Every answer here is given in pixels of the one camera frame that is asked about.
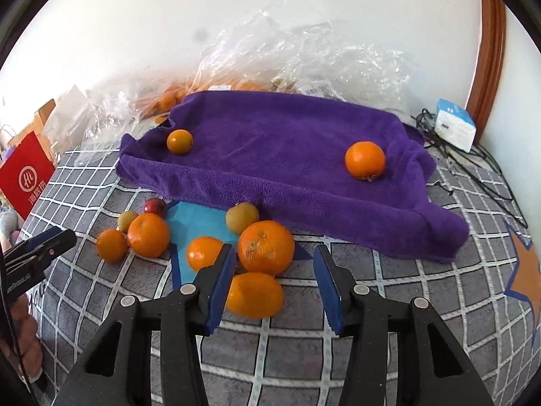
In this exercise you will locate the red paper bag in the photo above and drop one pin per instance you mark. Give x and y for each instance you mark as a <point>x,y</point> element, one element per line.
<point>25,177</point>

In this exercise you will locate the person's left hand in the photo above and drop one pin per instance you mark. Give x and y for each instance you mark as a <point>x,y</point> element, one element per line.
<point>27,338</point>

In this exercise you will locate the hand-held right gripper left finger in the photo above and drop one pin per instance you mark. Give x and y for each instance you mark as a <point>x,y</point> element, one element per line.
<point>222,292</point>

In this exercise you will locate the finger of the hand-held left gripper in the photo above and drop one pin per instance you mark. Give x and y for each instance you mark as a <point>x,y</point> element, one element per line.
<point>36,239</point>
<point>50,251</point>

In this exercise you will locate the small yellow pear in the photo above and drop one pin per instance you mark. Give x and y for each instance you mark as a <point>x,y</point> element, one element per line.
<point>241,218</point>
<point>126,220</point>

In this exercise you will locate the orange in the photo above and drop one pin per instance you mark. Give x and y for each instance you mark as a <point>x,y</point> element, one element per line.
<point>112,244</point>
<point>148,234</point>
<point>255,294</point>
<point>179,141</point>
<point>364,160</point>
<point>266,247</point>
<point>203,253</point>

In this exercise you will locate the brown wooden door frame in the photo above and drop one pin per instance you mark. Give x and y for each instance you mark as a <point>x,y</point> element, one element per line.
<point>490,50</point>

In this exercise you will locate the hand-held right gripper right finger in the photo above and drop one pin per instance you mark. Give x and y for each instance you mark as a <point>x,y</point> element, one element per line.
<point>329,287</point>

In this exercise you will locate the red apple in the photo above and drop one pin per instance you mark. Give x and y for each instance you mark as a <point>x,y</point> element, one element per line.
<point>155,206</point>

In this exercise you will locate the purple towel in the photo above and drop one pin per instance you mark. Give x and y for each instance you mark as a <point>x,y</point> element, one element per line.
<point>274,156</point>

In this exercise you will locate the brown cardboard box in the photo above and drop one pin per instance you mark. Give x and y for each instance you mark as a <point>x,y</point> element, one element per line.
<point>44,114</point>

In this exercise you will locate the clear plastic bag with label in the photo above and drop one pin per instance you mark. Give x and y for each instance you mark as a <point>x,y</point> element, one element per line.
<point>236,50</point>

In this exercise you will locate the pile of bagged oranges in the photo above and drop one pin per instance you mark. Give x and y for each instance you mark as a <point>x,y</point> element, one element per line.
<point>167,100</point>

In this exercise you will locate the large clear plastic bag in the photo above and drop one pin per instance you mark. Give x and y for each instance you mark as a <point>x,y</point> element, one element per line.
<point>359,67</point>

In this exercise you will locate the blue white tissue pack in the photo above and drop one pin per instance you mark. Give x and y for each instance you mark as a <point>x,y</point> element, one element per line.
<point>454,127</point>

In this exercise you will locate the white paper bag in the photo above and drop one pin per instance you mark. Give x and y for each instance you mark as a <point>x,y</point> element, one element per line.
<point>69,114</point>

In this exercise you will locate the crumpled clear plastic bag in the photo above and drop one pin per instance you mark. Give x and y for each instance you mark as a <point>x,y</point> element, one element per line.
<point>107,110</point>

